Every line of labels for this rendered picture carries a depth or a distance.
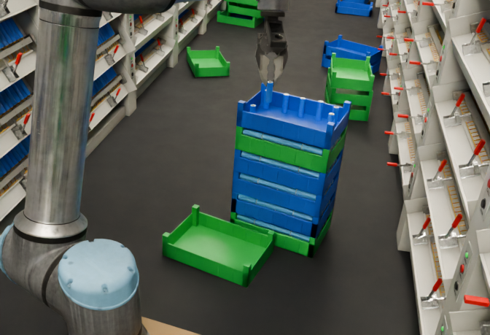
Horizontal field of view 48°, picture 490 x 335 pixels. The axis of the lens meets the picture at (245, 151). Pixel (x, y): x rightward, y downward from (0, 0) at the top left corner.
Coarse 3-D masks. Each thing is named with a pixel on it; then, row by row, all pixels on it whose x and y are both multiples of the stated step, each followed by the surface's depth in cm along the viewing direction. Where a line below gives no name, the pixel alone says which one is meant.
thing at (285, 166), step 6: (246, 156) 174; (252, 156) 173; (258, 156) 172; (264, 162) 172; (270, 162) 171; (276, 162) 170; (282, 162) 170; (282, 168) 171; (288, 168) 169; (294, 168) 168; (300, 168) 168; (330, 168) 173; (306, 174) 168; (312, 174) 166; (318, 174) 165
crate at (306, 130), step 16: (256, 96) 178; (272, 96) 182; (240, 112) 167; (256, 112) 178; (272, 112) 179; (288, 112) 180; (304, 112) 180; (256, 128) 167; (272, 128) 165; (288, 128) 162; (304, 128) 160; (320, 128) 171; (336, 128) 161; (320, 144) 160
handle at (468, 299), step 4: (464, 296) 85; (468, 296) 84; (472, 296) 85; (476, 296) 85; (464, 300) 84; (468, 300) 84; (472, 300) 84; (476, 300) 84; (480, 300) 84; (484, 300) 84; (488, 300) 84; (476, 304) 84; (480, 304) 84; (484, 304) 84; (488, 304) 84
